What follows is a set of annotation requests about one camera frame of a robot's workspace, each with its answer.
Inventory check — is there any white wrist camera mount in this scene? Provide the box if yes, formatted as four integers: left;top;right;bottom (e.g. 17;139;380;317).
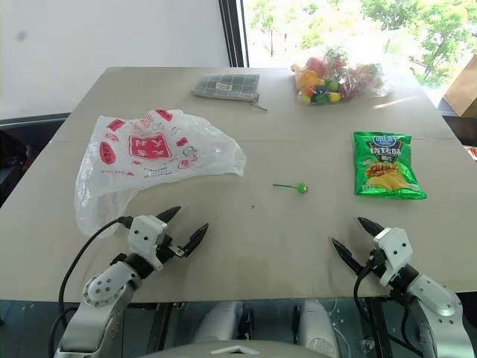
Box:
127;214;168;270
372;227;414;287

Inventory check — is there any silver robot chest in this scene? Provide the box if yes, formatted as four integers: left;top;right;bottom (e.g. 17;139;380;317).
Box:
136;338;338;358

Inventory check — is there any silver robot right thigh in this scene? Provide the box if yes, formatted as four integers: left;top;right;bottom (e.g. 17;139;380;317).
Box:
297;299;341;358

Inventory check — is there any white red-printed plastic bag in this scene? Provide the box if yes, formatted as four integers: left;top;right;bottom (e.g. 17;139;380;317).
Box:
73;107;247;239

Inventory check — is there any green lollipop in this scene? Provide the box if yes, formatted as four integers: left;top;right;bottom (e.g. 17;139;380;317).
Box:
272;182;309;195

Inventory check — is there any clear bag of toy fruits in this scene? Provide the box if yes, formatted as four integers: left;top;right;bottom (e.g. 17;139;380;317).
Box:
290;47;394;107

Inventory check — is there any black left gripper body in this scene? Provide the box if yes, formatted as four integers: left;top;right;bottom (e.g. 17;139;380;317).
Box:
155;230;187;265

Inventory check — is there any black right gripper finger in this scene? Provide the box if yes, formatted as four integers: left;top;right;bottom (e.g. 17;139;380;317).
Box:
330;236;365;276
357;216;384;237

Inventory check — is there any black furniture beside table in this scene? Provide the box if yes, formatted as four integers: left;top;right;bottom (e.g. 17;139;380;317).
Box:
0;111;72;208

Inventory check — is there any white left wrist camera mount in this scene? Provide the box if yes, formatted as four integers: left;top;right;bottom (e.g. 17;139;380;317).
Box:
127;214;168;270

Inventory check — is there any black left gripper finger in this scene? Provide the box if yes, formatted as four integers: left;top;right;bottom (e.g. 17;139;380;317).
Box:
156;205;182;229
177;222;209;259

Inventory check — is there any grey plaid fabric pouch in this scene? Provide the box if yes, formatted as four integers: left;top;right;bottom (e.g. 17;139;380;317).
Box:
190;72;268;112

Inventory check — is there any green chips packet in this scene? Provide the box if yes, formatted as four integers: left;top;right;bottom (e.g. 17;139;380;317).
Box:
352;131;429;201

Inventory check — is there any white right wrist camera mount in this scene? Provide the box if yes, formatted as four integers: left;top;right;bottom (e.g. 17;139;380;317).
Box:
372;227;414;287

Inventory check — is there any black window frame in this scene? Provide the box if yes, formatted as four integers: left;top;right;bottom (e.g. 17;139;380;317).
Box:
217;0;250;69

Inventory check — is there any silver robot thigh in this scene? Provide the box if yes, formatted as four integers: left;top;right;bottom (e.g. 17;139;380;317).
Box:
297;299;341;358
192;300;245;343

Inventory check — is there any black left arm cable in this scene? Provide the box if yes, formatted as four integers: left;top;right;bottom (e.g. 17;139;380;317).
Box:
54;215;132;339

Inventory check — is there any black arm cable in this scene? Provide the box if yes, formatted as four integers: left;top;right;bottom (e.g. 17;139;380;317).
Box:
353;259;424;357
54;215;132;339

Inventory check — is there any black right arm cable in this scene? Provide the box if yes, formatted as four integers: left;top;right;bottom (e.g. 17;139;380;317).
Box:
353;259;424;357

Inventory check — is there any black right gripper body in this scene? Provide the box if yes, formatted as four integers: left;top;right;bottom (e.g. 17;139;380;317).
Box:
361;248;385;280

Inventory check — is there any silver robot left thigh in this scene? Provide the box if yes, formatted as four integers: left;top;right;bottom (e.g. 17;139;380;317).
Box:
192;300;245;343

